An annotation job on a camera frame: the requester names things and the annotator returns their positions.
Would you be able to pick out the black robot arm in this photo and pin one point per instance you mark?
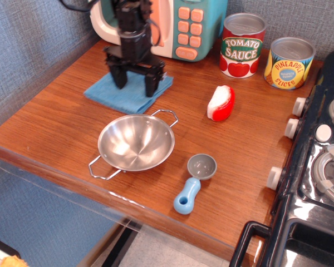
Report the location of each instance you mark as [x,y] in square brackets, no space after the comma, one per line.
[133,16]

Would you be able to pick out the teal toy microwave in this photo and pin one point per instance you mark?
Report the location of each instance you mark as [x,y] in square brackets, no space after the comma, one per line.
[183,30]

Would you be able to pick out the tomato sauce can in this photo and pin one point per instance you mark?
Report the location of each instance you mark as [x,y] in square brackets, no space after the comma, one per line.
[242,41]

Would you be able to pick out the clear acrylic barrier panel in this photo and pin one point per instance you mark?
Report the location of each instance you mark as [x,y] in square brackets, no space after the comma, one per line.
[49,225]

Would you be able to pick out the black toy stove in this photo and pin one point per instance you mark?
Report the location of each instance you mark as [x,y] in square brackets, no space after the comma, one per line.
[301,232]

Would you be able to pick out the red white toy food slice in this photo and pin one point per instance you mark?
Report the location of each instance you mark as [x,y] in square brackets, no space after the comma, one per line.
[221,104]

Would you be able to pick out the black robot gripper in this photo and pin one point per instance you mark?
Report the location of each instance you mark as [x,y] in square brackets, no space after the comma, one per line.
[134,54]

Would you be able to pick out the pineapple slices can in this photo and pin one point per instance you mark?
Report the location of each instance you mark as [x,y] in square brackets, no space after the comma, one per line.
[289,62]

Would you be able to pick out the blue towel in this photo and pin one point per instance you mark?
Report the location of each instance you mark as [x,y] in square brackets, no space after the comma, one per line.
[131,99]

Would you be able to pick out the blue grey toy scoop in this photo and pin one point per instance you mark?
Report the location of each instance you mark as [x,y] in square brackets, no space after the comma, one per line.
[201,167]

